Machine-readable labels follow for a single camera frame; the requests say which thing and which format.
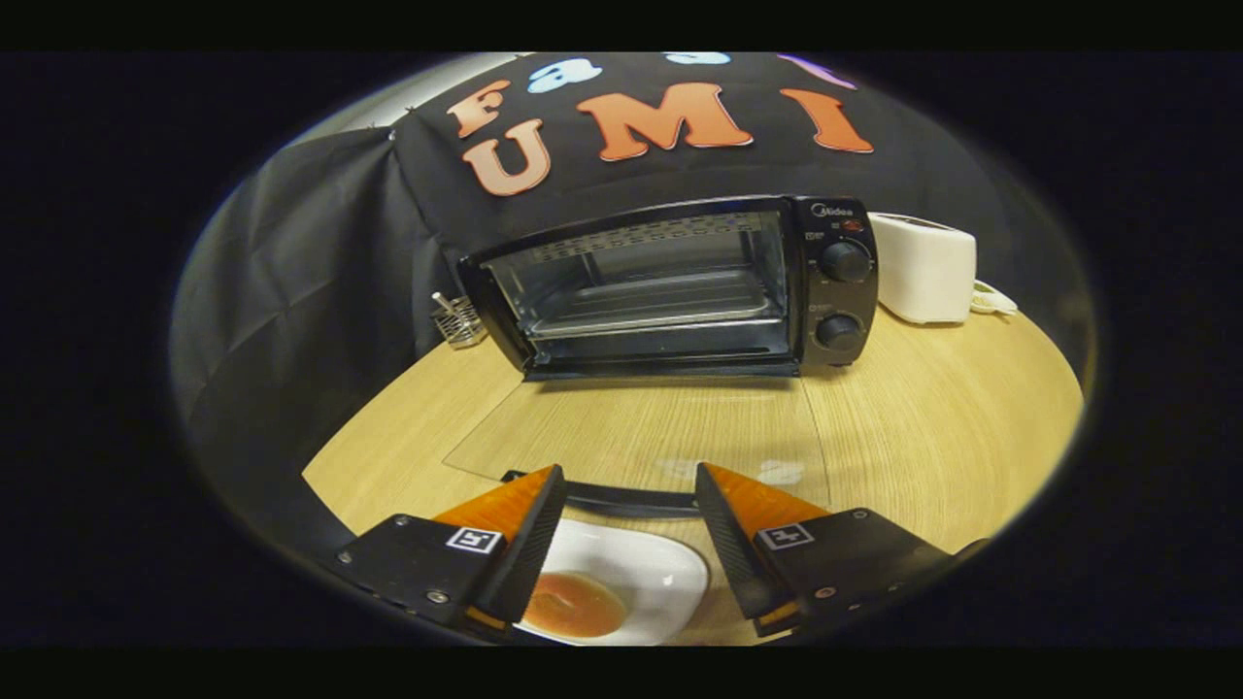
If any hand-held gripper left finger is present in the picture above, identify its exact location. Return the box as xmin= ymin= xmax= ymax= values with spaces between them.
xmin=335 ymin=464 xmax=569 ymax=643

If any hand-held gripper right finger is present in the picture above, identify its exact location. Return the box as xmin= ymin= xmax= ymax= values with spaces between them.
xmin=694 ymin=462 xmax=992 ymax=640

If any brown glazed donut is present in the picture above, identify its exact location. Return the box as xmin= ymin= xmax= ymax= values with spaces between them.
xmin=522 ymin=571 xmax=629 ymax=641

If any black toaster oven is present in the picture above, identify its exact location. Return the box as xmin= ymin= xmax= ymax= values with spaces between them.
xmin=442 ymin=194 xmax=881 ymax=518

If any white pop-up toaster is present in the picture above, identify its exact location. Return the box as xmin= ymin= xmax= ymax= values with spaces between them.
xmin=867 ymin=212 xmax=979 ymax=326

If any white plate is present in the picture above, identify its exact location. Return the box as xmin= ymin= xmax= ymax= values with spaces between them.
xmin=513 ymin=517 xmax=712 ymax=648

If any wire mesh holder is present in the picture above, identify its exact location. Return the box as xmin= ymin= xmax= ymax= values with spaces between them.
xmin=431 ymin=290 xmax=489 ymax=351

